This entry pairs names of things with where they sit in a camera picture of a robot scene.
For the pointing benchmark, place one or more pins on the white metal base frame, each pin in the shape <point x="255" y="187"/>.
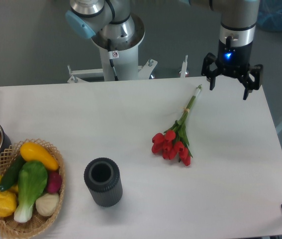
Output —
<point x="143" y="69"/>

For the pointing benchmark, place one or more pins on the magenta radish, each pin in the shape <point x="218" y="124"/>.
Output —
<point x="54" y="182"/>

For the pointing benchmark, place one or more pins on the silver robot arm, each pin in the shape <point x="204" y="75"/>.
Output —
<point x="238" y="18"/>

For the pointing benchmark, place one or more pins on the woven wicker basket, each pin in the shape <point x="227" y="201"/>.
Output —
<point x="10" y="229"/>

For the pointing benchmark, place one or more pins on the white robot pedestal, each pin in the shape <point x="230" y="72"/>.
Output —
<point x="118" y="46"/>

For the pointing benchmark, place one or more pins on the red tulip bouquet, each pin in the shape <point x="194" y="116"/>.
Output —
<point x="174" y="141"/>

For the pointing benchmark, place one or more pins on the yellow bell pepper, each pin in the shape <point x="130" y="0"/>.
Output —
<point x="8" y="203"/>

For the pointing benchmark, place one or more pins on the dark green cucumber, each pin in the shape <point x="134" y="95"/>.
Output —
<point x="11" y="175"/>

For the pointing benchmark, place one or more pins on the yellow squash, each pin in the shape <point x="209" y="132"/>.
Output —
<point x="31" y="151"/>

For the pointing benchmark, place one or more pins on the dark grey ribbed vase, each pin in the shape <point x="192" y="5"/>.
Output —
<point x="102" y="178"/>

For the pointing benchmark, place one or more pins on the white garlic bulb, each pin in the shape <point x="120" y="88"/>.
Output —
<point x="47" y="204"/>

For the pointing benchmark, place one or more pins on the blue plastic bag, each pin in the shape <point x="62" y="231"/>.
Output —
<point x="270" y="15"/>

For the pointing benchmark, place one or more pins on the green bok choy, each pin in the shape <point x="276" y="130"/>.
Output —
<point x="32" y="181"/>

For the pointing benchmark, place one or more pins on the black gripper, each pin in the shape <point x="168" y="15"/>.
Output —
<point x="233" y="62"/>

